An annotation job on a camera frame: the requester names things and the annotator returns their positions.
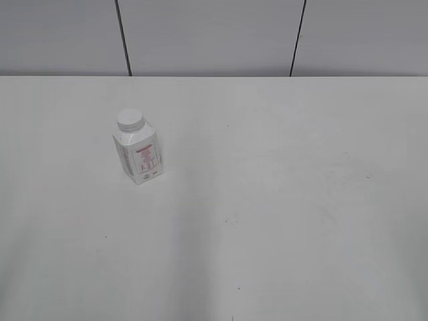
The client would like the white square yogurt bottle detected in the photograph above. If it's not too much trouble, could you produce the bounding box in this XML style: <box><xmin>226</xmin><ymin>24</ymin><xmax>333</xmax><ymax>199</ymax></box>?
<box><xmin>113</xmin><ymin>122</ymin><xmax>163</xmax><ymax>185</ymax></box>

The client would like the white screw bottle cap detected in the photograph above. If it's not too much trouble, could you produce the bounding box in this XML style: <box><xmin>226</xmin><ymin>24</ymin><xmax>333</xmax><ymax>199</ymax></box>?
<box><xmin>116</xmin><ymin>109</ymin><xmax>145</xmax><ymax>132</ymax></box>

